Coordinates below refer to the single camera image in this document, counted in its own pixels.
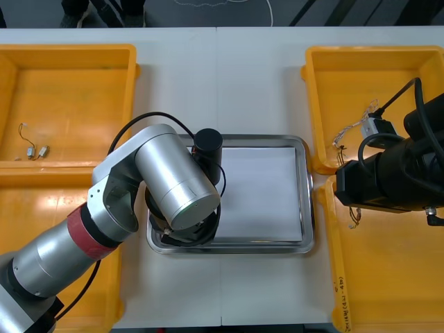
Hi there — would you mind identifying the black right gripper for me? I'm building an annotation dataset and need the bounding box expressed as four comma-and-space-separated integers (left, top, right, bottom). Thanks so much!
334, 154, 425, 212

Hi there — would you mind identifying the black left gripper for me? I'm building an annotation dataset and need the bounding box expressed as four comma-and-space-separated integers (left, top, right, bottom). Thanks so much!
144, 189, 223, 248

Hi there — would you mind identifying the blue-white twisted wire harness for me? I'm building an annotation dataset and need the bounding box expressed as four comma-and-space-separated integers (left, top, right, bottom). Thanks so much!
331, 99, 379, 147

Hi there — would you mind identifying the small metal solenoid with cable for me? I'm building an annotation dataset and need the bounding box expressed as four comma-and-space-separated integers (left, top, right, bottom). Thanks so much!
13, 123, 51, 162

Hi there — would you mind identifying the steel tray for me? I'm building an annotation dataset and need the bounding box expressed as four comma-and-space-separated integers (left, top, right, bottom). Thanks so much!
147, 133, 317, 255

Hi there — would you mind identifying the white paper sheet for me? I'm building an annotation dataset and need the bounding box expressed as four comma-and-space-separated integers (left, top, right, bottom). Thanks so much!
189, 146, 302, 244

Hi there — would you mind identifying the yellow-orange plastic bin with handwriting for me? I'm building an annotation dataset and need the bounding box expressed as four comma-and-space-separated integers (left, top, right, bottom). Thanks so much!
317, 173, 444, 333

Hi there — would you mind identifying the white cable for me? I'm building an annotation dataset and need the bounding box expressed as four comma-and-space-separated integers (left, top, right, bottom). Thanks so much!
172, 0, 275, 27

